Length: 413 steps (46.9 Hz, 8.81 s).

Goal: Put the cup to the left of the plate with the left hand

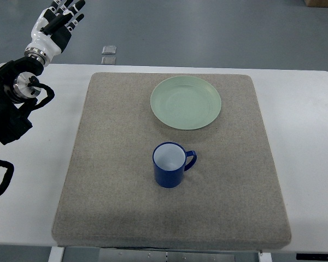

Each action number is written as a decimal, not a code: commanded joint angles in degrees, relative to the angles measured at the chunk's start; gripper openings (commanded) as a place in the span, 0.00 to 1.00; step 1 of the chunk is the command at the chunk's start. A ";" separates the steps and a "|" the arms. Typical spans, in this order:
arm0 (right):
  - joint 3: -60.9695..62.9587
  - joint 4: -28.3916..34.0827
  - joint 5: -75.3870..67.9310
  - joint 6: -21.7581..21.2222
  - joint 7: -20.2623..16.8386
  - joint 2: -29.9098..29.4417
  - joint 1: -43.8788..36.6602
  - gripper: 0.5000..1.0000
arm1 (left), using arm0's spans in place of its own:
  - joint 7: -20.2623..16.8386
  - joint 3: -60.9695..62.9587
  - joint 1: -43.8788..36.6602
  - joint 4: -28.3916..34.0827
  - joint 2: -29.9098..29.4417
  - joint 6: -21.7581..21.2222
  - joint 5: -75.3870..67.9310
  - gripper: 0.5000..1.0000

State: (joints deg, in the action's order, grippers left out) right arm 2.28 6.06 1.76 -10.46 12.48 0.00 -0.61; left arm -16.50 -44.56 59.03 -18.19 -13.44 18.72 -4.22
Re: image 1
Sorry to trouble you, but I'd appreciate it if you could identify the cardboard box corner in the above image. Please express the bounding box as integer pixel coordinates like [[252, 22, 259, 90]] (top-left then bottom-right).
[[304, 0, 328, 8]]

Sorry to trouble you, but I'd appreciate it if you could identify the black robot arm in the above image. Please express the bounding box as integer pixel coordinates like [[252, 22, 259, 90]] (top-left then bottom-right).
[[0, 48, 55, 145]]

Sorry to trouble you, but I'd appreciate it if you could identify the blue enamel cup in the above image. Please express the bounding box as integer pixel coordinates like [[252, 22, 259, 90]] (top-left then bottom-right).
[[152, 142, 197, 188]]

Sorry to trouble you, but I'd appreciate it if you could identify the lower floor socket plate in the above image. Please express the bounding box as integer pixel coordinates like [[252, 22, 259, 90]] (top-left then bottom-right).
[[101, 56, 116, 65]]

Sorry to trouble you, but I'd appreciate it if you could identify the metal table frame bar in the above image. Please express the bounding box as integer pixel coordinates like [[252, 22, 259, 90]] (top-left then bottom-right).
[[48, 246, 273, 262]]

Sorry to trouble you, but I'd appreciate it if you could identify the beige fabric mat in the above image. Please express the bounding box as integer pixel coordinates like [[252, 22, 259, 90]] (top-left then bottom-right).
[[51, 73, 291, 251]]

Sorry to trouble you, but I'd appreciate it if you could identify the black sleeved cable loop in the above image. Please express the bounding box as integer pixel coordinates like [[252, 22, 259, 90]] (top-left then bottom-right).
[[0, 159, 15, 201]]

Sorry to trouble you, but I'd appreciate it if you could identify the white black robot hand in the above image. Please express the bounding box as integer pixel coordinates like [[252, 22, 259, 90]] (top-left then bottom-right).
[[25, 1, 86, 66]]

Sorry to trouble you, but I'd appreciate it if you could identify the light green plate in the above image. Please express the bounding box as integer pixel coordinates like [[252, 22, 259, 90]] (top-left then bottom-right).
[[150, 75, 222, 130]]

